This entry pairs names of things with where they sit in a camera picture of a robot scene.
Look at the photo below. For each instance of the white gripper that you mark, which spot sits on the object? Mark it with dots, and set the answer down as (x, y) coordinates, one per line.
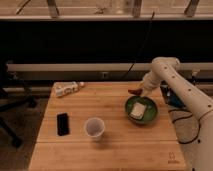
(148, 84)

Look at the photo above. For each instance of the red pepper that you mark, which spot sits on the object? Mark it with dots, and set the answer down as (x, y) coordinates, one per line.
(135, 91)

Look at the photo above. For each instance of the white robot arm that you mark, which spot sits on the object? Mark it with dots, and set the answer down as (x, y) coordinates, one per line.
(200, 105)

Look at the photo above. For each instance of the green ceramic bowl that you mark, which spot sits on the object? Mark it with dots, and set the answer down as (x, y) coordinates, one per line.
(149, 114)

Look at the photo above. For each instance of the white sponge in bowl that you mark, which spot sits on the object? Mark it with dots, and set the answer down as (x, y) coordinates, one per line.
(138, 110)

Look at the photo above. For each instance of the blue black device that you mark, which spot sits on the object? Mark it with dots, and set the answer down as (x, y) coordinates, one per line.
(170, 97)

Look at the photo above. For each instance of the clear plastic cup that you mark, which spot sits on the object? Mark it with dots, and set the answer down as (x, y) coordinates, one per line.
(94, 128)

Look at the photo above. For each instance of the black smartphone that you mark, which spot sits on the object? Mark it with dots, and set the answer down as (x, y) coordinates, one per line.
(62, 124)

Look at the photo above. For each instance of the black office chair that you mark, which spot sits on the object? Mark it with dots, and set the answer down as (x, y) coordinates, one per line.
(6, 76)

